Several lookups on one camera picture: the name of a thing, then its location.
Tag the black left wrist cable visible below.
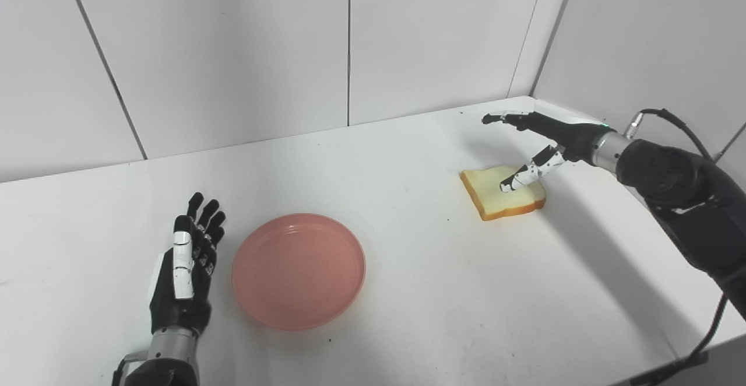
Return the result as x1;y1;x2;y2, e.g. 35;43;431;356
111;351;149;386

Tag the slice of white bread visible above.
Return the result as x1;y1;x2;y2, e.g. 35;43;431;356
459;166;547;222

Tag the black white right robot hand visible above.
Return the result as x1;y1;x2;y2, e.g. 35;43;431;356
481;111;604;193

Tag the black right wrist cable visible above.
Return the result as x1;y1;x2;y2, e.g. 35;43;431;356
624;108;729;386

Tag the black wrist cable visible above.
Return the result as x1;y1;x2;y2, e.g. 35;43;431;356
111;351;149;386
624;108;729;386

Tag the pink round plate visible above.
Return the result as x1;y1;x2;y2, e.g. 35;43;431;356
231;213;367;332

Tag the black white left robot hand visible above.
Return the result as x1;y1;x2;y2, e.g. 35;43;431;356
149;192;227;337

